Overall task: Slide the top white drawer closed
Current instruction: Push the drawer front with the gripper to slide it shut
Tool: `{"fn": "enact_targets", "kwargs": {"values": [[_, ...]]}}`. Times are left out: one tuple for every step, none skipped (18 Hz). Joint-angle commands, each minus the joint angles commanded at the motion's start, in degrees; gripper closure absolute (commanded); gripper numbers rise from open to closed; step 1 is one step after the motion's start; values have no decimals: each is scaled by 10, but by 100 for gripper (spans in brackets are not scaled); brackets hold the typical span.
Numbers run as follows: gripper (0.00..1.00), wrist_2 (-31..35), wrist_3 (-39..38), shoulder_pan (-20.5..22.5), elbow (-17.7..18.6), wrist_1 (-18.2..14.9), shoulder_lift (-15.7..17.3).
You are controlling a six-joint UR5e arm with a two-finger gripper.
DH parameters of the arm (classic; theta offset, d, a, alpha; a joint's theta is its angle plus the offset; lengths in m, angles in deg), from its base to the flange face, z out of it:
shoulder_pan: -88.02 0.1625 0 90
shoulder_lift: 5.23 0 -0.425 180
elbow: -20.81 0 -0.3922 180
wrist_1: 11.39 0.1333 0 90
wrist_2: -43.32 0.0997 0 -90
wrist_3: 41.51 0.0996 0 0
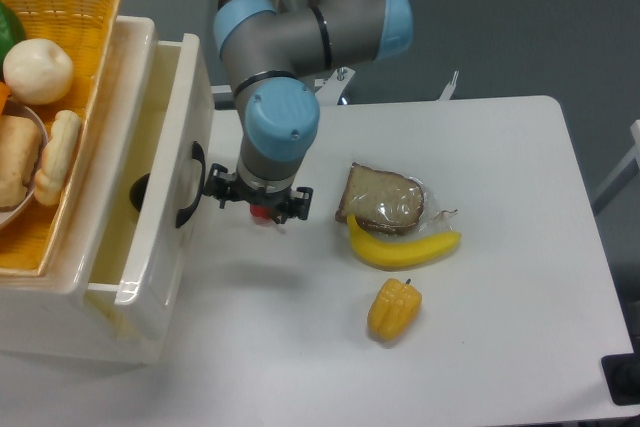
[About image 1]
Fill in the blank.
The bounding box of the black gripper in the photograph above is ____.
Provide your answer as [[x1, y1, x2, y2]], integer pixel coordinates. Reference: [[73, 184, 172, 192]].
[[202, 163, 314, 223]]

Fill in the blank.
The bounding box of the white top drawer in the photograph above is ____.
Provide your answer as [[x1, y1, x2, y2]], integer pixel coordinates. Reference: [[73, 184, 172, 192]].
[[90, 34, 214, 342]]

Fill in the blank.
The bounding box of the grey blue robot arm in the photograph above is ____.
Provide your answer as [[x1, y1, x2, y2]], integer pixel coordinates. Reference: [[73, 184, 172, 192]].
[[197, 0, 414, 223]]

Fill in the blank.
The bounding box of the white drawer cabinet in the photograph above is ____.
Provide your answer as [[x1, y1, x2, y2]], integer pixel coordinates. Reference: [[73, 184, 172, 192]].
[[0, 15, 171, 366]]

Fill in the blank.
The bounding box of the red toy bell pepper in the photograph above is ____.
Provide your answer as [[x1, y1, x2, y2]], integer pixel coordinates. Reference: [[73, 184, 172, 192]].
[[250, 204, 281, 225]]

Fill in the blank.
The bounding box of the black toy eggplant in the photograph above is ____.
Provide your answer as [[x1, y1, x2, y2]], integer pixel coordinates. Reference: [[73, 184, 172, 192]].
[[129, 173, 150, 212]]

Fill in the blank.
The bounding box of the wrapped brown bread slice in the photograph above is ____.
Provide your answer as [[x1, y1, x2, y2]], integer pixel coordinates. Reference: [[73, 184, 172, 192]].
[[334, 162, 457, 236]]

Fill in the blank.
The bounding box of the yellow toy banana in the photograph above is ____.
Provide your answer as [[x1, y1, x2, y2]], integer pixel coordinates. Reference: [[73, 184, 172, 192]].
[[347, 214, 462, 271]]

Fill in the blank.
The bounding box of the yellow toy bell pepper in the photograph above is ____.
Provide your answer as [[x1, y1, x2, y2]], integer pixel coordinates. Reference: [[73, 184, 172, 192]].
[[367, 278, 423, 342]]

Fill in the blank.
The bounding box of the beige toy croissant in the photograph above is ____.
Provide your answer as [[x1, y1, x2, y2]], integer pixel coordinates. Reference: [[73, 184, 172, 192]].
[[34, 110, 81, 206]]

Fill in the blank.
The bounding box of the white clip behind table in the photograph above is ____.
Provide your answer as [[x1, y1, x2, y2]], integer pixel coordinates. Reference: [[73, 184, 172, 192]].
[[439, 70, 460, 101]]

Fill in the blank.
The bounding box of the beige toy bread roll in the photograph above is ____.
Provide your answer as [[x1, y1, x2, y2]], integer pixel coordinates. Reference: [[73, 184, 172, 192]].
[[1, 115, 42, 209]]

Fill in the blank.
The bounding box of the white toy onion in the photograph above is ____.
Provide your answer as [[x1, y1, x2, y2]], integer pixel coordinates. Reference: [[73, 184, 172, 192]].
[[3, 38, 74, 105]]

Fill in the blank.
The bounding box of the yellow wicker basket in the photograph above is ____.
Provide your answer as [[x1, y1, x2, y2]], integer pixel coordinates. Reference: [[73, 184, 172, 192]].
[[1, 0, 121, 279]]

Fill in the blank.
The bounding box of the orange toy carrot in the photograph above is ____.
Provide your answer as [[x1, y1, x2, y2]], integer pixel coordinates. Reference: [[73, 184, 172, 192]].
[[0, 82, 11, 114]]

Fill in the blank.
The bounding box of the green toy vegetable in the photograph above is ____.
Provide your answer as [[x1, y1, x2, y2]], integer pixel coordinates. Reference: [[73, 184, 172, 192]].
[[0, 3, 26, 63]]

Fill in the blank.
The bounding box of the black device at table edge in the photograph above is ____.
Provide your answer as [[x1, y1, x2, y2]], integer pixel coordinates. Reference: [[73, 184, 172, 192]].
[[601, 353, 639, 406]]

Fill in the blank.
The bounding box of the white robot mount bracket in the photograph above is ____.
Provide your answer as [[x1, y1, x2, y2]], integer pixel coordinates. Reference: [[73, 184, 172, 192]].
[[315, 67, 356, 106]]

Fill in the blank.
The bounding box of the white frame at right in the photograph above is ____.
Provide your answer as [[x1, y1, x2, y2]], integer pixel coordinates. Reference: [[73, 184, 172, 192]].
[[591, 120, 639, 216]]

